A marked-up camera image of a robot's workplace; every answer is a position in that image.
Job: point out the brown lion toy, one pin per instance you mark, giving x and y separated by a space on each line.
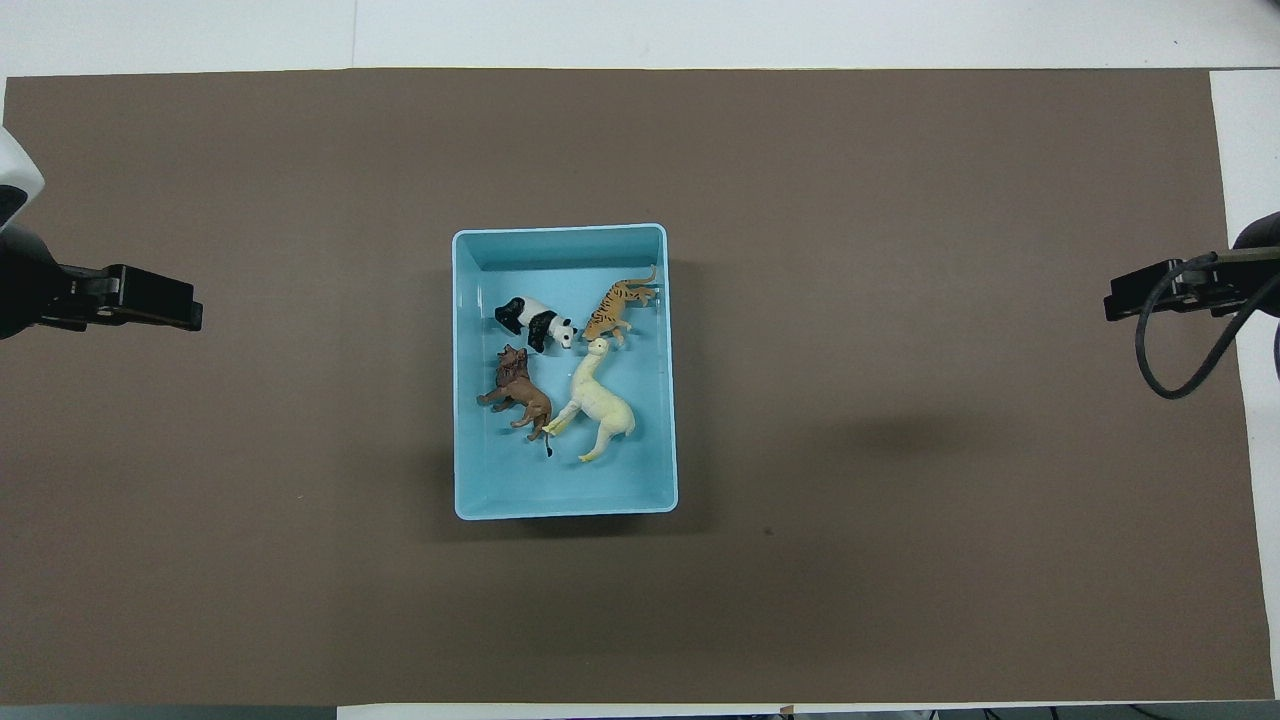
522 392

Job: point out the cream llama toy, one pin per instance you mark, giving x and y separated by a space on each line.
600 405

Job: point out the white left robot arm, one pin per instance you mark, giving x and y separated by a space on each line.
18 280

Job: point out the orange striped tiger toy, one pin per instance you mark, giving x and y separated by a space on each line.
612 310

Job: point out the light blue storage box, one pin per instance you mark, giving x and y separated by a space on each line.
620 480

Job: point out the black and white panda toy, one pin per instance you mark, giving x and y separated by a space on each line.
535 320

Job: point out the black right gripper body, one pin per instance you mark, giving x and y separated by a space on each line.
1150 290

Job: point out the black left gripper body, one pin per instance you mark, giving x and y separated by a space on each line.
150 297

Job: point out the brown table mat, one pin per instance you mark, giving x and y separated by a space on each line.
800 600

